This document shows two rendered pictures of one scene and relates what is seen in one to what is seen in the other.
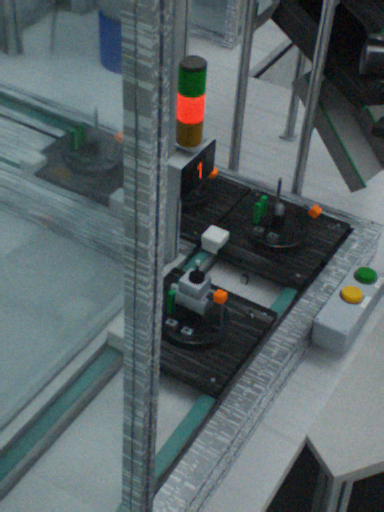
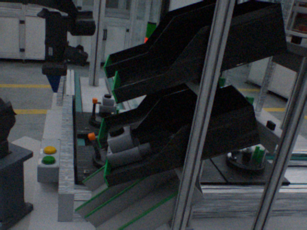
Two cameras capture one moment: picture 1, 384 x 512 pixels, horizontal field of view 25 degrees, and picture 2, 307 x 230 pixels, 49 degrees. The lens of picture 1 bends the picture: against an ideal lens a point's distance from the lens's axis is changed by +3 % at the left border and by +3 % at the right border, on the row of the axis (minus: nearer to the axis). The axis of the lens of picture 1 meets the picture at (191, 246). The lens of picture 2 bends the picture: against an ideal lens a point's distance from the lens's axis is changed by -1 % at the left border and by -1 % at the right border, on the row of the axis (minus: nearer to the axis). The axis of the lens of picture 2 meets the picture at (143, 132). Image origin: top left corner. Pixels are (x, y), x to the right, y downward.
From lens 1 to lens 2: 2.48 m
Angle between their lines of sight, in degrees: 105
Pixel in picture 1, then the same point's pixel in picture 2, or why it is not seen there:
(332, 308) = (55, 144)
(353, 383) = (32, 160)
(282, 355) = (63, 126)
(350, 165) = (100, 171)
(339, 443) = (28, 143)
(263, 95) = not seen: outside the picture
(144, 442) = not seen: hidden behind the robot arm
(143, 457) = not seen: hidden behind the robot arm
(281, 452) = (47, 135)
